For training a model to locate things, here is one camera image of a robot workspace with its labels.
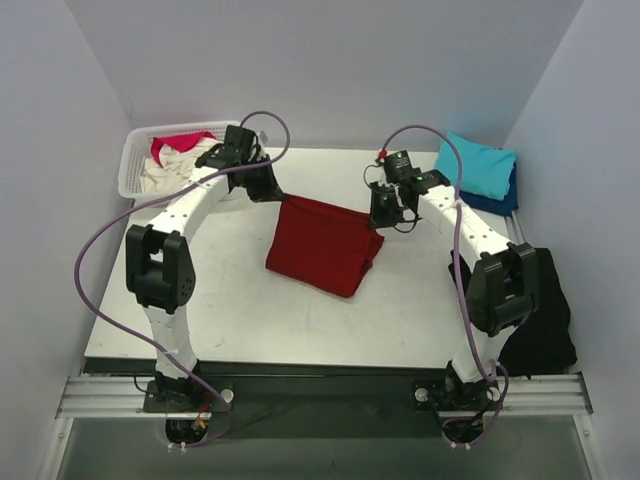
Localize dark red t-shirt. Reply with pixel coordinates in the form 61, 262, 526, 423
265, 195, 384, 298

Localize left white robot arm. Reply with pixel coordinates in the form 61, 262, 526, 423
125, 125, 284, 412

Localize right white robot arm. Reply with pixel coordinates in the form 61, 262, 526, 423
368, 151, 539, 408

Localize bright red t-shirt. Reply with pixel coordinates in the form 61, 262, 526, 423
150, 131, 217, 167

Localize cream white t-shirt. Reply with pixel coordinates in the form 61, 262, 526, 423
140, 137, 218, 195

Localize dark blue folded t-shirt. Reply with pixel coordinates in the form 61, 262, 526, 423
461, 165, 519, 217

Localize turquoise folded t-shirt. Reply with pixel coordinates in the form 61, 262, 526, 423
447, 131, 517, 201

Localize white plastic basket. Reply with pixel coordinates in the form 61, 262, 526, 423
118, 120, 239, 201

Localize black t-shirt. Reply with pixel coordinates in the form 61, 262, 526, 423
449, 243, 577, 383

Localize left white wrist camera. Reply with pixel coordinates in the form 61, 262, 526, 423
257, 131, 269, 144

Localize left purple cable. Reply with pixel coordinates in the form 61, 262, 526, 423
73, 109, 292, 447

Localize purple cable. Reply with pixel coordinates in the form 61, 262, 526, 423
377, 124, 511, 447
73, 109, 292, 447

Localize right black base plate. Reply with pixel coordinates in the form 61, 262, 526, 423
410, 377, 497, 412

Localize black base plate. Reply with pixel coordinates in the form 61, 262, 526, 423
410, 377, 497, 412
142, 377, 228, 414

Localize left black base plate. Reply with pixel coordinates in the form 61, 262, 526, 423
142, 377, 228, 414

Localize aluminium rail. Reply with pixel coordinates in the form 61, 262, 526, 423
56, 374, 593, 419

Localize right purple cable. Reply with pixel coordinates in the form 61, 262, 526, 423
377, 124, 511, 447

